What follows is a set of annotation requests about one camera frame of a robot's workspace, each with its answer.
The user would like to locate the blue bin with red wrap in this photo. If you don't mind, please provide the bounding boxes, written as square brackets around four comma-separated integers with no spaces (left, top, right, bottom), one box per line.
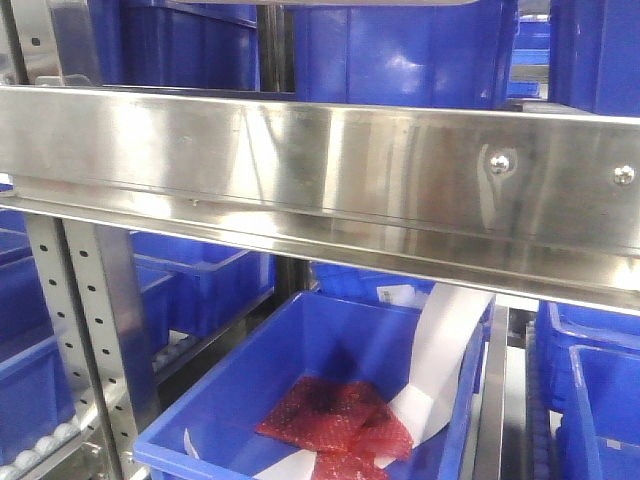
[134,285,493,479]

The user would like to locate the blue bin lower right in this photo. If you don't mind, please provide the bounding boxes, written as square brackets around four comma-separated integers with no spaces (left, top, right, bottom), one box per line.
[535,301,639,479]

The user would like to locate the blue bin upper left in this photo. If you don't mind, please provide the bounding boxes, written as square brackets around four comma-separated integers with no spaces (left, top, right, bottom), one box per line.
[88,1,260,91]

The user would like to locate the perforated steel shelf upright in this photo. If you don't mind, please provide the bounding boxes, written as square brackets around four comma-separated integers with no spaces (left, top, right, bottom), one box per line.
[26,214,160,479]

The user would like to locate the white paper strip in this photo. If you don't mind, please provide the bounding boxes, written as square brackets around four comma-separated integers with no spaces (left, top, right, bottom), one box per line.
[183,285,493,479]

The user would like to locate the large blue bin upper shelf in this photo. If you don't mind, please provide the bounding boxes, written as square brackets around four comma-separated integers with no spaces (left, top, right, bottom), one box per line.
[290,1,518,110]

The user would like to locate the stainless steel shelf rail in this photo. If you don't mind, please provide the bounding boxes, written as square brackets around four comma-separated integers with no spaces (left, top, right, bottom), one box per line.
[1,86,639,313]

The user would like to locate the red bubble wrap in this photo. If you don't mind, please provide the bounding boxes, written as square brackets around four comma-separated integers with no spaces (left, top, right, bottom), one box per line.
[256,376,413,479]

